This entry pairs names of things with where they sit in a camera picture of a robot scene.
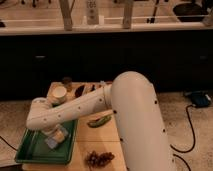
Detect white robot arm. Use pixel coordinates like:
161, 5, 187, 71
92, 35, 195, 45
26, 71, 176, 171

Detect right wooden post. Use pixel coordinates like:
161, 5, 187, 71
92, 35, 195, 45
122, 0, 134, 29

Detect left wooden post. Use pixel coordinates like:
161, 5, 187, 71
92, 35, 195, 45
59, 0, 72, 31

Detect wooden post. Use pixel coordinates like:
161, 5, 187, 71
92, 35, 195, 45
59, 0, 72, 31
122, 0, 134, 29

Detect wooden table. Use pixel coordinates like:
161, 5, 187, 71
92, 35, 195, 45
21, 81, 128, 171

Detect dark red eggplant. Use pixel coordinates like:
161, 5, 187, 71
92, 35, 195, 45
75, 85, 85, 98

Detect black floor cable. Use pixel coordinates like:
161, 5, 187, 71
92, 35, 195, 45
170, 104, 197, 171

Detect black cabinet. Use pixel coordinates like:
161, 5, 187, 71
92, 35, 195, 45
0, 30, 213, 100

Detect green plastic tray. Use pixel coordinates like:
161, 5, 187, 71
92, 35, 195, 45
15, 120, 78, 165

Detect white cup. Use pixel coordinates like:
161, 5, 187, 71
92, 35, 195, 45
52, 86, 67, 104

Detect black round chair base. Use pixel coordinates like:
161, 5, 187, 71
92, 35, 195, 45
173, 3, 207, 22

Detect small brown jar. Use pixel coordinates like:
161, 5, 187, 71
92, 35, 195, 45
62, 77, 72, 92

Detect bunch of dark grapes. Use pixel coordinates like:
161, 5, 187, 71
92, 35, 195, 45
85, 151, 115, 168

